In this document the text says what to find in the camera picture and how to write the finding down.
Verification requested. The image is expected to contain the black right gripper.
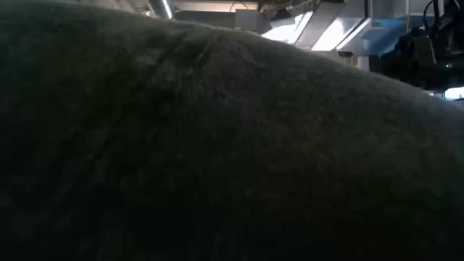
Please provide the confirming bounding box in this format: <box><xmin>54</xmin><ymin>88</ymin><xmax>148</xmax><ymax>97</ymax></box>
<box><xmin>369</xmin><ymin>28</ymin><xmax>464</xmax><ymax>91</ymax></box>

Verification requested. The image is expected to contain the bright ceiling light panel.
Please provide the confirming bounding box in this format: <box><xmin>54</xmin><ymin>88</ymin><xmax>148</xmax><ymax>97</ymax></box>
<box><xmin>311</xmin><ymin>16</ymin><xmax>373</xmax><ymax>51</ymax></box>
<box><xmin>261</xmin><ymin>10</ymin><xmax>315</xmax><ymax>45</ymax></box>

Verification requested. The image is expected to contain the grey ceiling beam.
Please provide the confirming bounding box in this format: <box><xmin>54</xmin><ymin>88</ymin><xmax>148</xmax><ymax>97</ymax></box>
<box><xmin>294</xmin><ymin>0</ymin><xmax>346</xmax><ymax>50</ymax></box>

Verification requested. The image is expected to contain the dark green cap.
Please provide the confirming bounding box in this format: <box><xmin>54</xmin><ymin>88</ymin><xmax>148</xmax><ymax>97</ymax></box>
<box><xmin>0</xmin><ymin>0</ymin><xmax>464</xmax><ymax>261</ymax></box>

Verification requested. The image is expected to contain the silver ceiling duct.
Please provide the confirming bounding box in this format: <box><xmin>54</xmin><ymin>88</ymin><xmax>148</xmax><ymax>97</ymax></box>
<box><xmin>146</xmin><ymin>0</ymin><xmax>175</xmax><ymax>20</ymax></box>

